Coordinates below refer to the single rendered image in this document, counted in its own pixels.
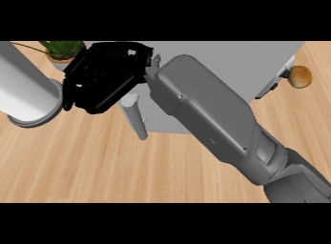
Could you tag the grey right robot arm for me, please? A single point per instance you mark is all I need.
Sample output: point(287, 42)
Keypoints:
point(211, 111)

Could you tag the green potted plant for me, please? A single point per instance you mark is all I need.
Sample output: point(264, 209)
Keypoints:
point(63, 50)

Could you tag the brown bread roll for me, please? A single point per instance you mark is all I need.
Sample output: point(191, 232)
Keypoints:
point(299, 76)

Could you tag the grey paper towel holder base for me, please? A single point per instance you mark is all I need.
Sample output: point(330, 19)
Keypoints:
point(44, 119)

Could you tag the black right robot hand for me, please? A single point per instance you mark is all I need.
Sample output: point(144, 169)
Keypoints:
point(103, 79)

